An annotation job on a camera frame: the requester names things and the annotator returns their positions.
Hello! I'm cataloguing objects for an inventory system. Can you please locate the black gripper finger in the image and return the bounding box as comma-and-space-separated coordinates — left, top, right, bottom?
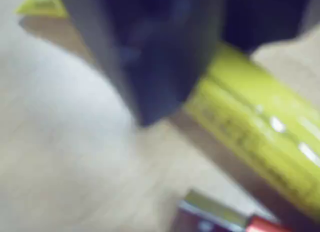
59, 0, 224, 127
219, 0, 311, 53

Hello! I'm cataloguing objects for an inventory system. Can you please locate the yellow instant coffee stick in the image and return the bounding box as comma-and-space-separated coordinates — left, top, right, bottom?
13, 0, 320, 211

